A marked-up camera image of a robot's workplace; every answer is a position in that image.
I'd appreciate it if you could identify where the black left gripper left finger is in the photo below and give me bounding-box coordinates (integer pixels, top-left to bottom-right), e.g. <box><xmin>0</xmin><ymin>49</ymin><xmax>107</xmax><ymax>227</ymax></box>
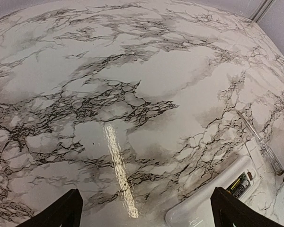
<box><xmin>18</xmin><ymin>189</ymin><xmax>83</xmax><ymax>227</ymax></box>

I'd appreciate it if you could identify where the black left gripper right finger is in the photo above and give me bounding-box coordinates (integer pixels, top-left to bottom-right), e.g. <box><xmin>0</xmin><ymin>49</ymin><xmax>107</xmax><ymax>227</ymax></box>
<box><xmin>210</xmin><ymin>187</ymin><xmax>282</xmax><ymax>227</ymax></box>

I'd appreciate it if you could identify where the white remote control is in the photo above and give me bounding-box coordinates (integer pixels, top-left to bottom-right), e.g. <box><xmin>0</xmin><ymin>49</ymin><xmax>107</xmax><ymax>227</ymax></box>
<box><xmin>165</xmin><ymin>155</ymin><xmax>260</xmax><ymax>227</ymax></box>

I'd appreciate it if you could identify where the white battery cover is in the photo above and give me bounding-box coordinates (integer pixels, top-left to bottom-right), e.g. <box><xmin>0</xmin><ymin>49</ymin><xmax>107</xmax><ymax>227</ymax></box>
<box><xmin>245</xmin><ymin>139</ymin><xmax>266</xmax><ymax>175</ymax></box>

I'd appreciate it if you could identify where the black aa battery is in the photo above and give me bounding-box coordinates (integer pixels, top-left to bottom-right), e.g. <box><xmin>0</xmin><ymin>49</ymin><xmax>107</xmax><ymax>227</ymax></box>
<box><xmin>226</xmin><ymin>178</ymin><xmax>242</xmax><ymax>193</ymax></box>
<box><xmin>232</xmin><ymin>180</ymin><xmax>249</xmax><ymax>198</ymax></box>

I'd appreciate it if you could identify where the aluminium frame corner post right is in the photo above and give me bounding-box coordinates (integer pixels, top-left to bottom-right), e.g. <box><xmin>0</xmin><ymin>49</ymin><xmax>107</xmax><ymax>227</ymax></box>
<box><xmin>249</xmin><ymin>0</ymin><xmax>274</xmax><ymax>23</ymax></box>

